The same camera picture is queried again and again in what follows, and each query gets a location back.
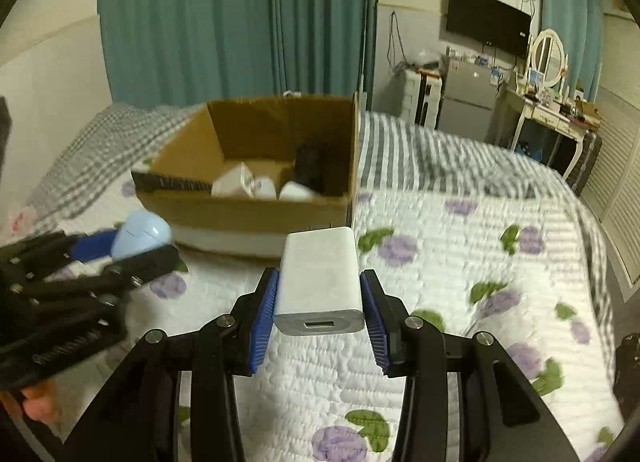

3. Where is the grey checkered bedsheet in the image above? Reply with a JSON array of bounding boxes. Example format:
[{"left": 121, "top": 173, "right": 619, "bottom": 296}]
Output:
[{"left": 27, "top": 104, "right": 608, "bottom": 304}]

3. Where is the white dressing table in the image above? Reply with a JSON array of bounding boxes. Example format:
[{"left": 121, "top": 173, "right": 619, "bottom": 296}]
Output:
[{"left": 495, "top": 87, "right": 602, "bottom": 190}]

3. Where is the silver mini fridge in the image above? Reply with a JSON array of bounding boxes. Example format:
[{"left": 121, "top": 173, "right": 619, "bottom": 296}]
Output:
[{"left": 436, "top": 58, "right": 499, "bottom": 144}]

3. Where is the white charger with prongs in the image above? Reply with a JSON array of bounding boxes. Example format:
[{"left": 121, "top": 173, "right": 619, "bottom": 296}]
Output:
[{"left": 273, "top": 227, "right": 364, "bottom": 336}]

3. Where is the white block in box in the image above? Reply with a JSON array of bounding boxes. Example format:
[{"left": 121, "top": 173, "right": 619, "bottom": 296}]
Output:
[{"left": 278, "top": 182, "right": 320, "bottom": 202}]

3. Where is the teal curtain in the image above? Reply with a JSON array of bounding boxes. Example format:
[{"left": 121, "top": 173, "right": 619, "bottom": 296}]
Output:
[
  {"left": 540, "top": 0, "right": 604, "bottom": 101},
  {"left": 98, "top": 0, "right": 378, "bottom": 109}
]

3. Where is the light blue earbuds case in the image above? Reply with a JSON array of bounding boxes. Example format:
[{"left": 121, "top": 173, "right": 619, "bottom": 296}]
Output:
[{"left": 111, "top": 210, "right": 174, "bottom": 262}]

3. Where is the white suitcase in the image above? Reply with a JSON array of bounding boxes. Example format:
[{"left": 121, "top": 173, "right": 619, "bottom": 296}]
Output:
[{"left": 399, "top": 69, "right": 442, "bottom": 130}]

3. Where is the black power adapter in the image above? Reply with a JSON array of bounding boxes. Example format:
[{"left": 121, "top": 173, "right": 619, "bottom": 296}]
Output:
[{"left": 294, "top": 144, "right": 324, "bottom": 193}]

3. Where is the cardboard box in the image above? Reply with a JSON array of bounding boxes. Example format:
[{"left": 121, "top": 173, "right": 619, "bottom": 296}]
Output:
[{"left": 131, "top": 95, "right": 360, "bottom": 258}]

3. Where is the white square charger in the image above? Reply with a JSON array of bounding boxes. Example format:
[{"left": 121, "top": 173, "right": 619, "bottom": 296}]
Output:
[{"left": 210, "top": 162, "right": 254, "bottom": 198}]

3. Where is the white rounded device in box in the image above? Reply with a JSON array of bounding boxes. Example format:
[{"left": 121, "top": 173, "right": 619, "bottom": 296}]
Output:
[{"left": 252, "top": 176, "right": 278, "bottom": 200}]

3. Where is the black wall television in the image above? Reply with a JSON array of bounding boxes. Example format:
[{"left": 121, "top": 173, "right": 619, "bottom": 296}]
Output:
[{"left": 446, "top": 0, "right": 532, "bottom": 58}]

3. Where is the person's left hand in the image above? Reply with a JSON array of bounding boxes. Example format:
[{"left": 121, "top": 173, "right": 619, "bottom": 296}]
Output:
[{"left": 0, "top": 380, "right": 58, "bottom": 424}]

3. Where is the oval vanity mirror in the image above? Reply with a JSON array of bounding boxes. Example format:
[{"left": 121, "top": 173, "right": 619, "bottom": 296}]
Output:
[{"left": 526, "top": 29, "right": 568, "bottom": 92}]

